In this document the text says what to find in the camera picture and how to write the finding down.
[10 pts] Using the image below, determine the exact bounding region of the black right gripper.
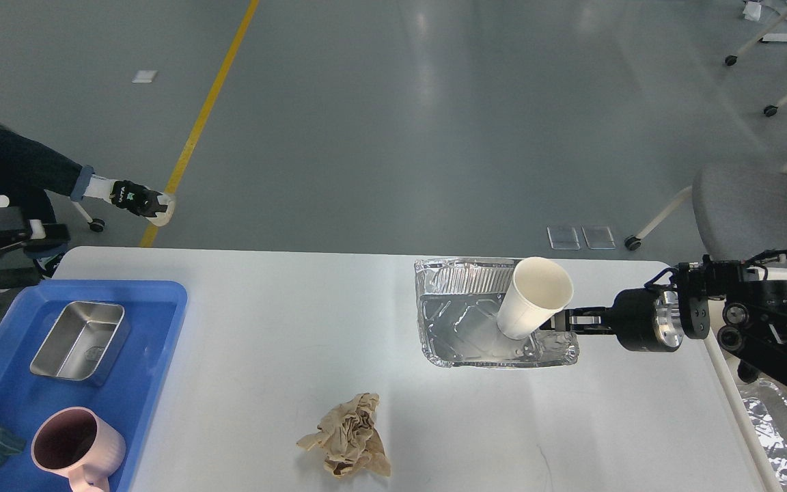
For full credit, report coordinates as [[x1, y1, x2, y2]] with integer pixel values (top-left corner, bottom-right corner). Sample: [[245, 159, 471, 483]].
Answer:
[[540, 288, 685, 353]]

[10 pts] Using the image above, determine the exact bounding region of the pink mug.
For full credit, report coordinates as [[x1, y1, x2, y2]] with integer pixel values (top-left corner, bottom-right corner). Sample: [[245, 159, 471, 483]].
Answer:
[[30, 406, 127, 491]]

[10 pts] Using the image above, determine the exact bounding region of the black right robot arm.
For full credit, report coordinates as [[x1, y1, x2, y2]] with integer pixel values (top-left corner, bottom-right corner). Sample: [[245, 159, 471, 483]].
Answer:
[[538, 249, 787, 386]]

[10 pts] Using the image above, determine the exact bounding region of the grey office chair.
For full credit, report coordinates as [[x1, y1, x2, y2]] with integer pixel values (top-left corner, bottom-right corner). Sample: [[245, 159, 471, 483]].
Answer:
[[624, 164, 787, 266]]

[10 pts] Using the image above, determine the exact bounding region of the cream plastic bin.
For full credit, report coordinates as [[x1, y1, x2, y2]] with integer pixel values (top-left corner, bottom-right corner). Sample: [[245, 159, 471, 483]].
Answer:
[[701, 266, 787, 492]]

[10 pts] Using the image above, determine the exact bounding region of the stainless steel tray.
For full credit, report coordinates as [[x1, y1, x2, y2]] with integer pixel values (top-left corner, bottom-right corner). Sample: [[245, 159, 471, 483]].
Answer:
[[30, 300, 130, 386]]

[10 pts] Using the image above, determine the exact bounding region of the seated person in black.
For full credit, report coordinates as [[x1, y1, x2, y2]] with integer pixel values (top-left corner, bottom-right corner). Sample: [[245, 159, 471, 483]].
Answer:
[[0, 125, 176, 227]]

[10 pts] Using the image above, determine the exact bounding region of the white paper cup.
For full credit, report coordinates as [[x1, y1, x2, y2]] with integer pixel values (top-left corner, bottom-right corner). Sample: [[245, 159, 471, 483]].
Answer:
[[497, 256, 574, 340]]

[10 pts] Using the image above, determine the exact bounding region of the blue plastic bin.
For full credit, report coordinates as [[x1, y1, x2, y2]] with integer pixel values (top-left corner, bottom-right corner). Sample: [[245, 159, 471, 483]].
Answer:
[[0, 279, 188, 491]]

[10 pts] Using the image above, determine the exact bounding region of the brown paper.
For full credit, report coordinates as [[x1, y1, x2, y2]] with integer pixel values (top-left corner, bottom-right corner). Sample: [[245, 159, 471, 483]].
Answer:
[[296, 393, 391, 480]]

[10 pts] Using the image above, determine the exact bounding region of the aluminium foil tray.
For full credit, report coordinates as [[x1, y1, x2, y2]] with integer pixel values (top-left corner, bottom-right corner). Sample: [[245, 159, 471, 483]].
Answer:
[[413, 256, 580, 370]]

